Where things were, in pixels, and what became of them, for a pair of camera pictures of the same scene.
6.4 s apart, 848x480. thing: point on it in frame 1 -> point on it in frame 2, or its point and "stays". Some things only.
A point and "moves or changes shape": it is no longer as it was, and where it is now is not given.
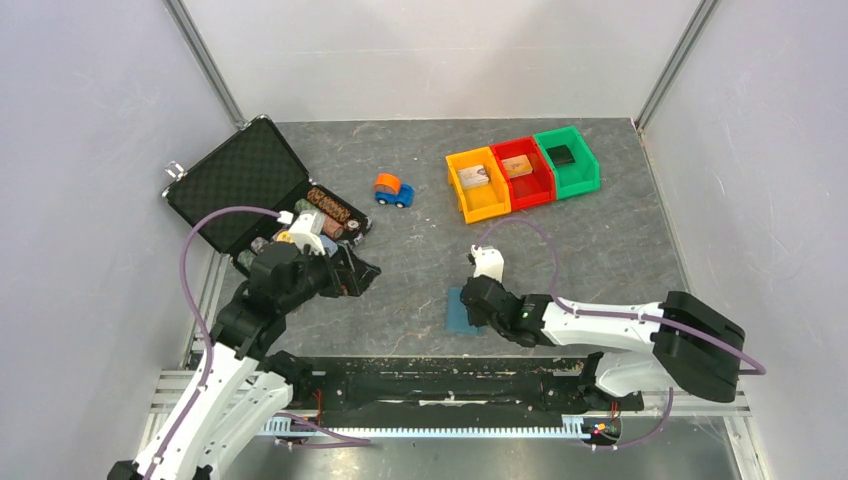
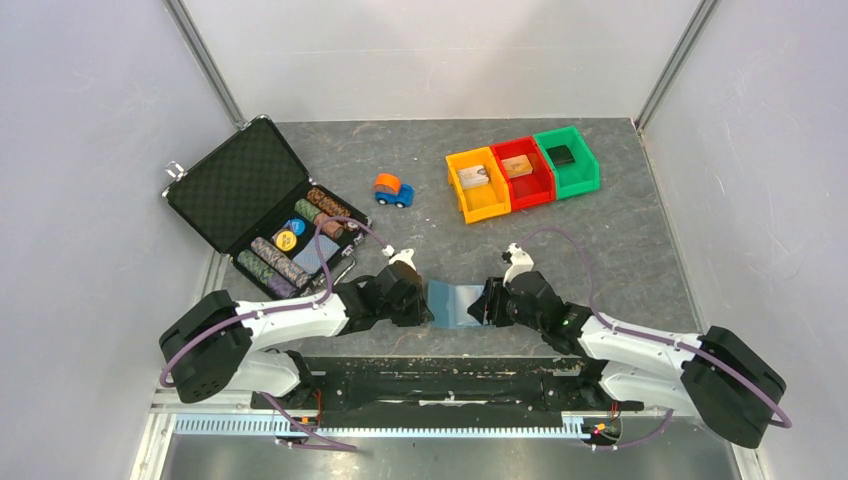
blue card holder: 458,314 moves or changes shape
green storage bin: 580,177 stays
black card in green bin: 561,155 stays
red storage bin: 532,188 stays
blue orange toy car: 389,190 stays
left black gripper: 360,275 -> 420,313
